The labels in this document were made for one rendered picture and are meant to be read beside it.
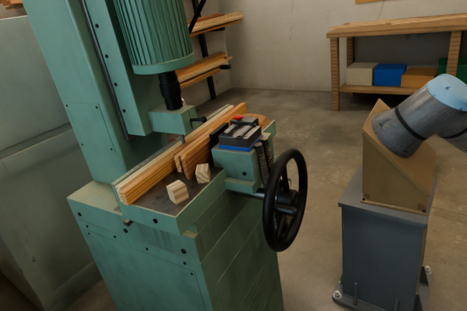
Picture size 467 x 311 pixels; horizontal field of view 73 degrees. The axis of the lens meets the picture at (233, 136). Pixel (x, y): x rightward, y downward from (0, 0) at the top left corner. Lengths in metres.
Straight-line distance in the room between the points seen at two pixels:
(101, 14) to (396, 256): 1.31
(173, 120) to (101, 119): 0.24
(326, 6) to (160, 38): 3.39
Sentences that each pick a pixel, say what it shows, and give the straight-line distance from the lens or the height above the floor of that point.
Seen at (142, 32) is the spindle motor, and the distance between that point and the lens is 0.85.
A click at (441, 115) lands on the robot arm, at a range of 1.18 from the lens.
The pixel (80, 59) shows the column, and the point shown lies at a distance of 1.03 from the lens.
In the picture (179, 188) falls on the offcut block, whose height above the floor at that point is 0.94.
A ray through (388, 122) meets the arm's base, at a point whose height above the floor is 0.87.
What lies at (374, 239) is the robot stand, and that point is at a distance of 1.41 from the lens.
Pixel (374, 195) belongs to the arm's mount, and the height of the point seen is 0.59.
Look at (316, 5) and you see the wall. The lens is 4.16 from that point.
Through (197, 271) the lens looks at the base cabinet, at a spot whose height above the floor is 0.67.
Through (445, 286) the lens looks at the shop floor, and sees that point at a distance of 1.87.
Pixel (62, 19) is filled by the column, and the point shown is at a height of 1.37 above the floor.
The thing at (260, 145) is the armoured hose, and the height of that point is 0.97.
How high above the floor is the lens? 1.36
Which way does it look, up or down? 24 degrees down
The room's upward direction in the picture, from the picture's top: 10 degrees counter-clockwise
